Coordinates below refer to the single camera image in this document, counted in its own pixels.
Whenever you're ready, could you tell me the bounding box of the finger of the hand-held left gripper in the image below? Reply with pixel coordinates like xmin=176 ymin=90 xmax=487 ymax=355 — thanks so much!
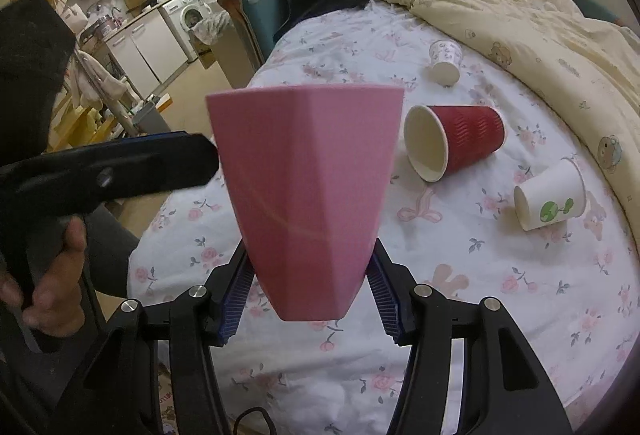
xmin=20 ymin=130 xmax=221 ymax=219

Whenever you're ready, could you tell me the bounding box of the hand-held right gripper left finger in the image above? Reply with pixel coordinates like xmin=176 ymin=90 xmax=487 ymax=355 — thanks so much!
xmin=47 ymin=242 xmax=256 ymax=435

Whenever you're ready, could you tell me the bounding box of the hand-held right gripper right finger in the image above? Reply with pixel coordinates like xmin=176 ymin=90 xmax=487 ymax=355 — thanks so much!
xmin=366 ymin=237 xmax=576 ymax=435

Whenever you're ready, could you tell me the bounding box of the pink plastic cup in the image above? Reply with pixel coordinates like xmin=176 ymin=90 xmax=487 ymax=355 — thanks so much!
xmin=206 ymin=84 xmax=405 ymax=322

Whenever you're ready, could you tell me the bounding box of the red ribbed paper cup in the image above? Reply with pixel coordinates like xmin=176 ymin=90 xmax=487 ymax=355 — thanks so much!
xmin=403 ymin=104 xmax=506 ymax=182

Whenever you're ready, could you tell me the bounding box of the white paper cup green print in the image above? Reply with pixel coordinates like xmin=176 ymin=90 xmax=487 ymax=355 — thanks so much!
xmin=513 ymin=158 xmax=587 ymax=232

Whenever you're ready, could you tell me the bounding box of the white paper cup small pattern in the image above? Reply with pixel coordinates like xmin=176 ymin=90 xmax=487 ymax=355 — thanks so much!
xmin=429 ymin=39 xmax=463 ymax=86

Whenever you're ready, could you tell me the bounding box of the person's left hand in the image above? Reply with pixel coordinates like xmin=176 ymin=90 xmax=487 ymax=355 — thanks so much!
xmin=0 ymin=217 xmax=90 ymax=340

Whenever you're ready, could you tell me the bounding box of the grey trash bin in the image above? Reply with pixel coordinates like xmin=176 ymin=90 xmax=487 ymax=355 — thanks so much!
xmin=133 ymin=102 xmax=169 ymax=137

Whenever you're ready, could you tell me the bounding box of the white hanging towel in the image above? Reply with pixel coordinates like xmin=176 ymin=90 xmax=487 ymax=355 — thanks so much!
xmin=66 ymin=49 xmax=132 ymax=110

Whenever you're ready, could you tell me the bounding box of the floral white bed sheet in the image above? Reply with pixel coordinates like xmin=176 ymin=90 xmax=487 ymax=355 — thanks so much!
xmin=127 ymin=0 xmax=640 ymax=435

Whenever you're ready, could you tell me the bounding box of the dark grey cloth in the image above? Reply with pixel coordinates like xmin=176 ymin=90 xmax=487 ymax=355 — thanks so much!
xmin=82 ymin=202 xmax=144 ymax=366

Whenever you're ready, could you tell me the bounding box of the white kitchen base cabinet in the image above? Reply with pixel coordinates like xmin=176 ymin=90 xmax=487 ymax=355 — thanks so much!
xmin=104 ymin=8 xmax=187 ymax=102

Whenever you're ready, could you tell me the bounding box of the white washing machine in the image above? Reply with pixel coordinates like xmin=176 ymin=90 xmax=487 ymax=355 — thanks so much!
xmin=159 ymin=0 xmax=214 ymax=62

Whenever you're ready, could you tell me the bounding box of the teal upholstered chair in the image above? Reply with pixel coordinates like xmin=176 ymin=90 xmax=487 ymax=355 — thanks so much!
xmin=217 ymin=0 xmax=292 ymax=87

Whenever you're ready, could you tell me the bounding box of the cream bear print quilt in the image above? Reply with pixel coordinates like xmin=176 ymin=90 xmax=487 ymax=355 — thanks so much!
xmin=355 ymin=0 xmax=640 ymax=198

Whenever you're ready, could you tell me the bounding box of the black cable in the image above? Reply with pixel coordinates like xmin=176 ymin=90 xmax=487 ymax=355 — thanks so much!
xmin=234 ymin=407 xmax=277 ymax=435

